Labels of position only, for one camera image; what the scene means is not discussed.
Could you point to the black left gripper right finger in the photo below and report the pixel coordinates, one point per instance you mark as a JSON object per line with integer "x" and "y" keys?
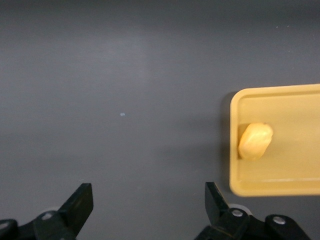
{"x": 225, "y": 225}

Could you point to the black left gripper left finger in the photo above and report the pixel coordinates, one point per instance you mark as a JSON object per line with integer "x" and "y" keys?
{"x": 62, "y": 220}

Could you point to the yellow potato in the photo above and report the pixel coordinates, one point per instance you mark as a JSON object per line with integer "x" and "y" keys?
{"x": 255, "y": 141}

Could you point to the orange plastic tray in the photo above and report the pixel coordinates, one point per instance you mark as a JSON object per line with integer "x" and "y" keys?
{"x": 295, "y": 120}

